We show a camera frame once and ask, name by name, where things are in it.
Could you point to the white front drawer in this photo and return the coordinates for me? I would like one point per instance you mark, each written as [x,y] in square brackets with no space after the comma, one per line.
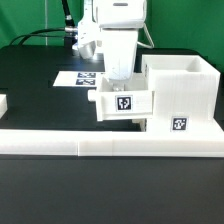
[142,123]

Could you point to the white L-shaped fence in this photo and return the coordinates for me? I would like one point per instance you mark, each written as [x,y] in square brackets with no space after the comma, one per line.
[87,143]

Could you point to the white drawer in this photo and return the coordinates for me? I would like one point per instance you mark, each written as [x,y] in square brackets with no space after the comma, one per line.
[142,123]
[134,102]

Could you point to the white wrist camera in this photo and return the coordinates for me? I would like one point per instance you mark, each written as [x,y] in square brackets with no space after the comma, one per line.
[89,44]

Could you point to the white drawer cabinet box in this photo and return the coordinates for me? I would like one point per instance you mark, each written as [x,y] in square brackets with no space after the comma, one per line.
[184,90]

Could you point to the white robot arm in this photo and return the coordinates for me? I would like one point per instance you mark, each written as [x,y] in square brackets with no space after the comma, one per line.
[112,26]

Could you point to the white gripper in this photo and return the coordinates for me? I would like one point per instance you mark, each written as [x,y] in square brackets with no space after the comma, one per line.
[119,48]

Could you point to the white marker sheet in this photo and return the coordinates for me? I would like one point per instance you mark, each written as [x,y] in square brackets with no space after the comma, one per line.
[77,79]

